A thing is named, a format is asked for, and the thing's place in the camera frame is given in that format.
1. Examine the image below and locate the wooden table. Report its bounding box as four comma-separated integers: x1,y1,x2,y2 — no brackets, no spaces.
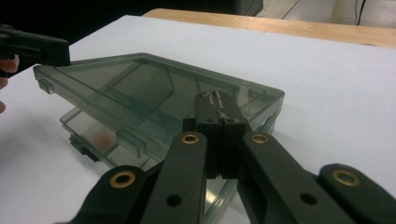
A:
142,7,396,49

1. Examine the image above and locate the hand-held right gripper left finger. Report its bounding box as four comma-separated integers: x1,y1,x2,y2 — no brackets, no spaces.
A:
182,90,224,180

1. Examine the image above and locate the white table sheet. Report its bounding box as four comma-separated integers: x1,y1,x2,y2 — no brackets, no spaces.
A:
0,14,396,224

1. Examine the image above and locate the grey metal cabinet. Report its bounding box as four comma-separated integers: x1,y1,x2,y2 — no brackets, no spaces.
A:
234,0,265,17

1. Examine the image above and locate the grey transparent compartment box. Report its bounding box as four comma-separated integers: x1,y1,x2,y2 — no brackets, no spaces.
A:
32,52,286,224

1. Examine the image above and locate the small red part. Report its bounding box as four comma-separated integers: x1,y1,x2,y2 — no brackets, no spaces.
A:
92,129,115,149

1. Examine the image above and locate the black hanging cable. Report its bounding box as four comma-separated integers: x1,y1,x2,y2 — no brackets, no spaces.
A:
356,0,368,26

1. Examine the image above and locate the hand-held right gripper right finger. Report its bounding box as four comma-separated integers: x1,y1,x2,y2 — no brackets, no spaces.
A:
214,90,253,180

